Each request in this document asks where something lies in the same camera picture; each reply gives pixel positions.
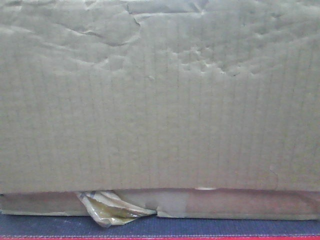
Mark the large brown cardboard box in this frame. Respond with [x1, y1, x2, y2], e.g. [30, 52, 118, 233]
[0, 0, 320, 220]

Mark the crumpled clear packing tape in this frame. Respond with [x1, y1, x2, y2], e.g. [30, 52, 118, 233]
[75, 190, 157, 228]

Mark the blue and red mat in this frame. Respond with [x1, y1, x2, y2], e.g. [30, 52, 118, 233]
[0, 214, 320, 240]

